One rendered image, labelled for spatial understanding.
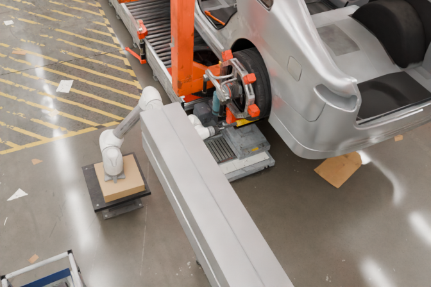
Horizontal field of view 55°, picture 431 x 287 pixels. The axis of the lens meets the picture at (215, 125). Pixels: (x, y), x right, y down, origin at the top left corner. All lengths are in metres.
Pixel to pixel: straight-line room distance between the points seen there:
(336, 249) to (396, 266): 0.52
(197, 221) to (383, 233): 3.70
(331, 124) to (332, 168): 1.44
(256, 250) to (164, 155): 0.23
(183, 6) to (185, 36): 0.30
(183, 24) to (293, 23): 1.02
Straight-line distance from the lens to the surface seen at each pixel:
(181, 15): 3.69
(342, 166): 4.61
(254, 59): 3.71
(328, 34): 4.47
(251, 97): 3.64
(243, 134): 4.32
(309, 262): 3.90
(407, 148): 5.11
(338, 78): 2.96
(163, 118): 0.80
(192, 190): 0.68
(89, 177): 3.93
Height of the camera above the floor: 3.38
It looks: 46 degrees down
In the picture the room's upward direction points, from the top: 5 degrees clockwise
